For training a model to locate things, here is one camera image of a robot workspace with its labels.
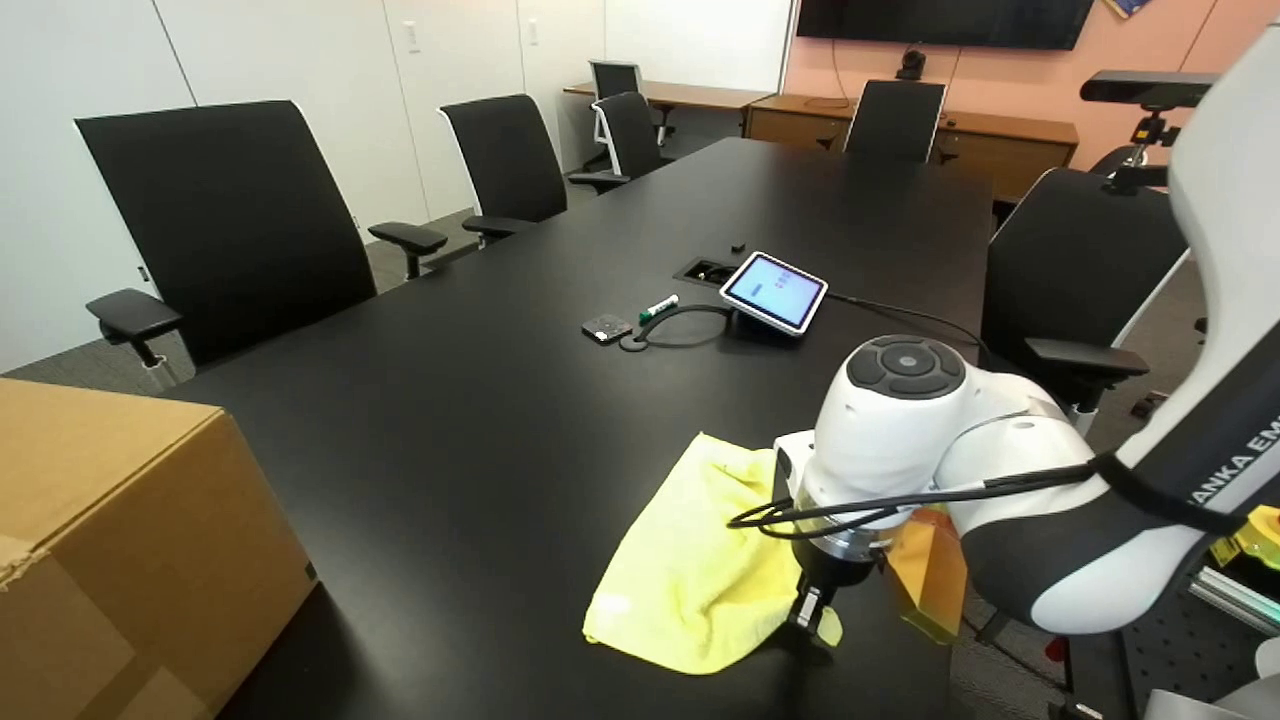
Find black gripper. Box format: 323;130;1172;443
786;525;889;642

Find yellow towel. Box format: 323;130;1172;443
579;429;846;679

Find yellow-brown paper tag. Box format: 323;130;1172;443
884;509;972;642

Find white framed tablet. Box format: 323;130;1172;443
715;248;830;341

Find green capped marker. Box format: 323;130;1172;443
635;290;685;331

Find black smartphone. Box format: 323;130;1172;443
579;313;638;348

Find aluminium profile bar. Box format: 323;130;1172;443
1188;563;1280;638

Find yellow tool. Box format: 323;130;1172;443
1202;501;1280;577

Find wooden credenza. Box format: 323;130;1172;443
741;90;1083;203

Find wooden side desk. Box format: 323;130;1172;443
559;81;763;135

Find brown cardboard box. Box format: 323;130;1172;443
0;376;320;720

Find large black office chair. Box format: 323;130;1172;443
70;94;452;392

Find black table cable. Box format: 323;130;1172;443
616;301;741;354

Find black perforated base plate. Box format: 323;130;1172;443
1117;604;1280;720

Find black office chair white frame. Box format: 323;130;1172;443
566;86;671;191

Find wall television screen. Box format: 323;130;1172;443
797;0;1098;53

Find black stereo camera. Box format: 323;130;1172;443
1076;66;1219;154

